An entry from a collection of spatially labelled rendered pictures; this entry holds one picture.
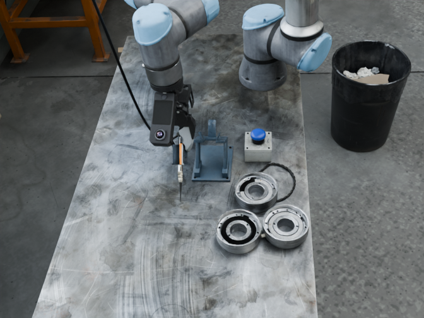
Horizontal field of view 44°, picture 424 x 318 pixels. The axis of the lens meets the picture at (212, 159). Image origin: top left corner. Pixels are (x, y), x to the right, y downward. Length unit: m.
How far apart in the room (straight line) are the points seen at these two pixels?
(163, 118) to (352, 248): 1.31
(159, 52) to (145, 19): 0.07
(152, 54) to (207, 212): 0.44
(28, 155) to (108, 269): 1.64
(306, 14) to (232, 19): 2.15
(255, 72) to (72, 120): 1.52
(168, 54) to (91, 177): 0.51
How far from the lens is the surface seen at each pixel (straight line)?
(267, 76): 1.60
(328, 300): 2.09
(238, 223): 1.23
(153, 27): 1.00
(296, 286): 1.17
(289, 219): 1.24
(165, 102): 1.11
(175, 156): 1.21
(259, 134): 1.36
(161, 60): 1.04
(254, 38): 1.54
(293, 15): 1.42
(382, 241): 2.27
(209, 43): 1.84
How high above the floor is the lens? 1.80
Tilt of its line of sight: 45 degrees down
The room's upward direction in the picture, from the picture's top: 6 degrees counter-clockwise
